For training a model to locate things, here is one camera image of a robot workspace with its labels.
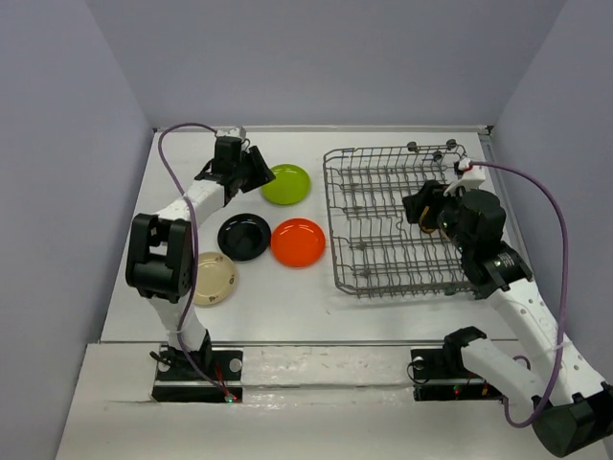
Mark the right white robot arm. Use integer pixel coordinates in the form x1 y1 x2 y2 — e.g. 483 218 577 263
402 180 612 457

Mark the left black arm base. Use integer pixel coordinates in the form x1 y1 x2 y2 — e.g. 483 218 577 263
149 345 243 403

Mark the brown yellow patterned plate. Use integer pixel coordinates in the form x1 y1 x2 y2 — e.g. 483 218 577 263
418 204 443 234

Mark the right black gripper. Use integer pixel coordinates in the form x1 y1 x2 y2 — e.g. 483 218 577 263
402 179 473 255

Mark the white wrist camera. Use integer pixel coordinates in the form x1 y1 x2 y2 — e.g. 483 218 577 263
443 157 486 196
216 126 246 142

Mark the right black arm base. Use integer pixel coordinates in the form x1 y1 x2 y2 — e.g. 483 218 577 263
406 348 502 402

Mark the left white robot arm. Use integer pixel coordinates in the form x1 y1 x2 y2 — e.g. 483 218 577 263
125 126 274 379

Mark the lime green plate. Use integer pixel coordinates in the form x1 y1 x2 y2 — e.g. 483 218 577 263
261 164 311 206

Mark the orange plate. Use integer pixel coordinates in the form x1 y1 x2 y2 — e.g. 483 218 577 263
271 218 326 268

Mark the cream plate with floral marks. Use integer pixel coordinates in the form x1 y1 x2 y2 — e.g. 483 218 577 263
193 251 238 307

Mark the grey wire dish rack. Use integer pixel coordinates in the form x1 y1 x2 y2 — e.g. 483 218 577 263
323 139 473 298

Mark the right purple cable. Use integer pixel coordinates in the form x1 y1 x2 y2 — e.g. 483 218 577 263
471 160 571 428

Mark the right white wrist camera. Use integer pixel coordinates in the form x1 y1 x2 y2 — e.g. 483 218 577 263
443 157 486 196

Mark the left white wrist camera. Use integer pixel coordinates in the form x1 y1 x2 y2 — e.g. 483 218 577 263
216 126 246 142

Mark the black plate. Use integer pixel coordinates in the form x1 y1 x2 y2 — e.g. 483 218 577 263
217 213 272 262

